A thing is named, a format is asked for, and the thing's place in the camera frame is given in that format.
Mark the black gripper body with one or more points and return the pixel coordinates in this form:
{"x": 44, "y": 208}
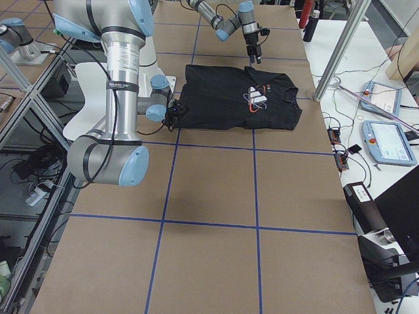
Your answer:
{"x": 251, "y": 41}

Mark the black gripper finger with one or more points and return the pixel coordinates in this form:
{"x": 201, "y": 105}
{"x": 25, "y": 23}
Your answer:
{"x": 254, "y": 53}

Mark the black printed t-shirt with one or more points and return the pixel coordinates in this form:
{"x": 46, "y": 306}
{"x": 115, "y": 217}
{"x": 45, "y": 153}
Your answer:
{"x": 221, "y": 98}

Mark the black water bottle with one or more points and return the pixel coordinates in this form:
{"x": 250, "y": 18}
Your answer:
{"x": 311, "y": 26}

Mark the red bottle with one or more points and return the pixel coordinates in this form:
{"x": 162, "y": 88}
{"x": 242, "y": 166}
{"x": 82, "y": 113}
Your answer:
{"x": 305, "y": 13}

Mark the blue teach pendant far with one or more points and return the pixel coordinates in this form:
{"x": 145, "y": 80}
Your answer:
{"x": 384, "y": 96}

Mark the blue teach pendant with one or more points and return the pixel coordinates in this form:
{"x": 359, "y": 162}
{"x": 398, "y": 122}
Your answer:
{"x": 387, "y": 143}
{"x": 384, "y": 96}

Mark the blue teach pendant near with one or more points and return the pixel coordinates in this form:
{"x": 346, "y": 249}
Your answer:
{"x": 387, "y": 143}

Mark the black box with label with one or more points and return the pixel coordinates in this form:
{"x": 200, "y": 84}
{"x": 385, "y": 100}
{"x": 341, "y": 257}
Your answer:
{"x": 363, "y": 207}

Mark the black monitor stand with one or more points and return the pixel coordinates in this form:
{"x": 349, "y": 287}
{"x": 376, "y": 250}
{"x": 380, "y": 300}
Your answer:
{"x": 390, "y": 255}

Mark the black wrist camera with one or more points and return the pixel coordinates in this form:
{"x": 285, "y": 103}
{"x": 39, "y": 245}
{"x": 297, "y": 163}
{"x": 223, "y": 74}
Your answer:
{"x": 175, "y": 111}
{"x": 263, "y": 31}

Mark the aluminium frame post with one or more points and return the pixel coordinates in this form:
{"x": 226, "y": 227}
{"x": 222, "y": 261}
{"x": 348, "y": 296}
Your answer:
{"x": 342, "y": 44}

